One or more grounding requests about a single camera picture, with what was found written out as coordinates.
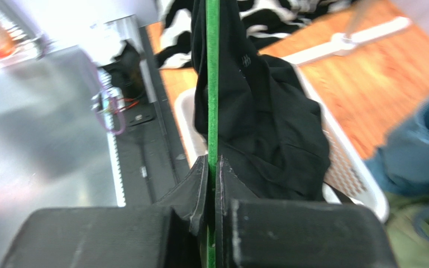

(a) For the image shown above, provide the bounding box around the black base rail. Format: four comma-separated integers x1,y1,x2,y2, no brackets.
105,15,189,207

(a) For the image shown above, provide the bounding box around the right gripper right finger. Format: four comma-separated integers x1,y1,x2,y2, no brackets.
214,156,257,267

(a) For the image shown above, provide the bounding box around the black top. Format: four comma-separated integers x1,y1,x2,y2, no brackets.
190,0,331,202

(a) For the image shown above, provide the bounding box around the green plastic hanger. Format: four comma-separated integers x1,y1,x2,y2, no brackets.
205,0,220,268

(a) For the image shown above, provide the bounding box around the olive green tank top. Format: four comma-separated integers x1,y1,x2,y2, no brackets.
385,193,429,267

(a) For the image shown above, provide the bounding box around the white plastic laundry basket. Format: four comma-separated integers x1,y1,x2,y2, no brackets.
174,66,389,223

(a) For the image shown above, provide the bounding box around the metal clothes rack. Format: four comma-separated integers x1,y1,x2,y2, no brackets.
283,0,412,66

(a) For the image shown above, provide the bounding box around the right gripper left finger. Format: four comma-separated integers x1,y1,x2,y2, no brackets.
156,155,209,267

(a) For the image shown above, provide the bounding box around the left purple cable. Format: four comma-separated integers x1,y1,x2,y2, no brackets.
92,63,128,136

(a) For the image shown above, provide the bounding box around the blue tank top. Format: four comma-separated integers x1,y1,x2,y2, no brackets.
365,98,429,196

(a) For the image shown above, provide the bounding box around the zebra striped blanket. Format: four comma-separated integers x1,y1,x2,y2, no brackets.
156,0,353,69

